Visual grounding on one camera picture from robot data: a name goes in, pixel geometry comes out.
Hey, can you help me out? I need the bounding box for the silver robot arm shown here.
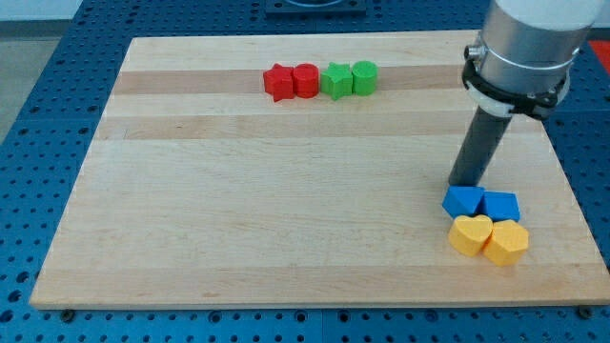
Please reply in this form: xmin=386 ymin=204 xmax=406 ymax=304
xmin=462 ymin=0 xmax=604 ymax=120

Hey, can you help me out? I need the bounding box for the red star block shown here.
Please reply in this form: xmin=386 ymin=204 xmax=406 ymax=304
xmin=263 ymin=64 xmax=295 ymax=102

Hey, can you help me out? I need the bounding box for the red cylinder block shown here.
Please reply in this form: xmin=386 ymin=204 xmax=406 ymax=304
xmin=293 ymin=63 xmax=319 ymax=98

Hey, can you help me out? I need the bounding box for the green star block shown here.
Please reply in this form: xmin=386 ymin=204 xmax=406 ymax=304
xmin=320 ymin=62 xmax=353 ymax=101

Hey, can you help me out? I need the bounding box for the wooden board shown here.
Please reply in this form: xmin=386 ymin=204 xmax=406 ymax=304
xmin=30 ymin=30 xmax=609 ymax=310

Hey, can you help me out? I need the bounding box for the green cylinder block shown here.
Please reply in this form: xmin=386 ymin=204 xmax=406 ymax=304
xmin=352 ymin=61 xmax=378 ymax=96

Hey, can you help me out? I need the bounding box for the blue triangle block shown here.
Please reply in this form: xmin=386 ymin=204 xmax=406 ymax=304
xmin=441 ymin=186 xmax=485 ymax=218

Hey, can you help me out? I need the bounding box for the yellow heart block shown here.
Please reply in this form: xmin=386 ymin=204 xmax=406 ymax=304
xmin=448 ymin=214 xmax=493 ymax=257

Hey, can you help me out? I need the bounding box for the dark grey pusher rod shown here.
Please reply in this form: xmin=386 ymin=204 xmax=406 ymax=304
xmin=448 ymin=107 xmax=512 ymax=186

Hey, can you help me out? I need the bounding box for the blue cube block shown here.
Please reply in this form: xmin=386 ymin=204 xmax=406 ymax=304
xmin=477 ymin=192 xmax=520 ymax=222

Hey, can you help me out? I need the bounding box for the yellow hexagon block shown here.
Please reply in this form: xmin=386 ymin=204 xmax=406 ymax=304
xmin=482 ymin=219 xmax=529 ymax=267

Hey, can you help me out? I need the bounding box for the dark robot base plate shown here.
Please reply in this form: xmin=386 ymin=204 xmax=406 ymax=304
xmin=264 ymin=0 xmax=368 ymax=15

